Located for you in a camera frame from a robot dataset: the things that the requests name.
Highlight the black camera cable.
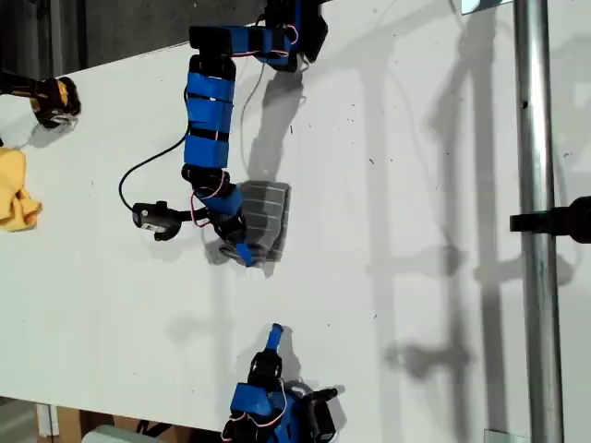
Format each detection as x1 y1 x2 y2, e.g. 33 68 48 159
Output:
117 136 188 213

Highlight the white table leg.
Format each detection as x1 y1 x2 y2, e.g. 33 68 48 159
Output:
36 403 60 437

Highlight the black clamp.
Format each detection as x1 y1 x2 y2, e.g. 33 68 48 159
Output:
509 196 591 245

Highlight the grey striped towel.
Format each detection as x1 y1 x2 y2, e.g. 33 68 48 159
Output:
235 180 293 277

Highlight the brown cardboard box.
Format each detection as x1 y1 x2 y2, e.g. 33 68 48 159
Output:
57 405 223 443

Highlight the white container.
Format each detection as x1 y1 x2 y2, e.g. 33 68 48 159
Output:
81 424 186 443

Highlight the black camera box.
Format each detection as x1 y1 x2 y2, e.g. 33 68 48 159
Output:
302 386 346 443
131 198 182 242

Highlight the steel post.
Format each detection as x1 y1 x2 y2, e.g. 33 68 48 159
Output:
512 0 567 443

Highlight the yellow cloth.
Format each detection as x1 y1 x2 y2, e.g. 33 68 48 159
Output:
0 146 44 233

